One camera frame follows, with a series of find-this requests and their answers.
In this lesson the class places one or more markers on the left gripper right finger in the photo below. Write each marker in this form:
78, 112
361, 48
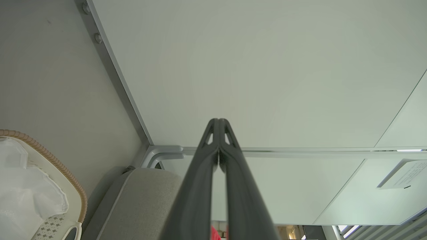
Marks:
245, 200

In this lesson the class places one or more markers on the grey curved corner post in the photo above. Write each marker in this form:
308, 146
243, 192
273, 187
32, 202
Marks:
160, 153

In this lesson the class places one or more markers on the grey partition base rail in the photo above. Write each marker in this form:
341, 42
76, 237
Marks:
116, 76
300, 153

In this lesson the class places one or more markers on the white laundry basket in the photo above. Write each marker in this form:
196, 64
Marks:
71, 196

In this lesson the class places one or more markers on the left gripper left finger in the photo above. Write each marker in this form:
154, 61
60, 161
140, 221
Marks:
193, 200

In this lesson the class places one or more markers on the white slatted blind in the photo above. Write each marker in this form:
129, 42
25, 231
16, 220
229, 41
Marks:
400, 230

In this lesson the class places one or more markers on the white paper notice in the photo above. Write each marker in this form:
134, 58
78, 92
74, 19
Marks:
405, 175

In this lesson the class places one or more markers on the small round levelling foot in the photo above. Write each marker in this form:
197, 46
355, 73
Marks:
86, 7
97, 37

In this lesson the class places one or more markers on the red garment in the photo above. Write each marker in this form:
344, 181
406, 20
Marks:
215, 235

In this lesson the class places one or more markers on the grey fabric sofa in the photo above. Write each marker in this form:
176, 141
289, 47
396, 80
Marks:
140, 203

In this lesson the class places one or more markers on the white sheer garment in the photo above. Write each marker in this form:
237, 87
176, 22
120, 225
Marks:
23, 190

